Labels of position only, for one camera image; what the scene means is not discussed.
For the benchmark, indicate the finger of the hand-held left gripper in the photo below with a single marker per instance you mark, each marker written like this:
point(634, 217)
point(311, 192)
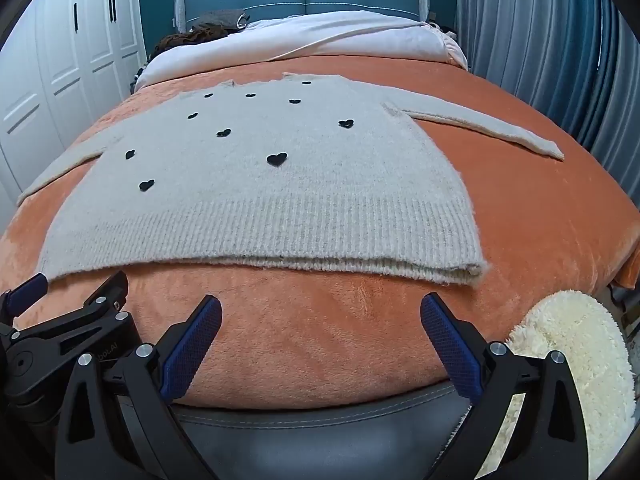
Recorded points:
point(31, 286)
point(107, 292)

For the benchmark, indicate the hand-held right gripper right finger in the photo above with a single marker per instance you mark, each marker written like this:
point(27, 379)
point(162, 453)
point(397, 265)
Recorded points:
point(450, 345)

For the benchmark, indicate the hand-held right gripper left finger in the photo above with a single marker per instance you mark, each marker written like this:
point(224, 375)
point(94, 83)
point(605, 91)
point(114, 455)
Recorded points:
point(192, 345)

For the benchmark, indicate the grey sweater with black hearts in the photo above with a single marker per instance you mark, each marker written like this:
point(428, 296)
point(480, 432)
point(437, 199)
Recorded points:
point(280, 195)

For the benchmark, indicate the orange plush blanket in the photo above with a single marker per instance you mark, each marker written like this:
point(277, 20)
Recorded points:
point(525, 210)

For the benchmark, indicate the grey leather bed footboard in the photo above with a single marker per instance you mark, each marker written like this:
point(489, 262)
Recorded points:
point(320, 435)

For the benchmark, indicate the white wardrobe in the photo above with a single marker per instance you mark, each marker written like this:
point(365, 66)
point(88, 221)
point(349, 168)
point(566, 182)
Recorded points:
point(55, 60)

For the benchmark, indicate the dark brown fuzzy cloth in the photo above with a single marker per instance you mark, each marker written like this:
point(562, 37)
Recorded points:
point(185, 40)

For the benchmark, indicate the blue-grey curtain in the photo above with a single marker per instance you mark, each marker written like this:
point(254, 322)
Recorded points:
point(540, 35)

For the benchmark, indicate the white duvet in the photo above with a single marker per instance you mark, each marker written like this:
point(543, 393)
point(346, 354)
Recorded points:
point(350, 35)

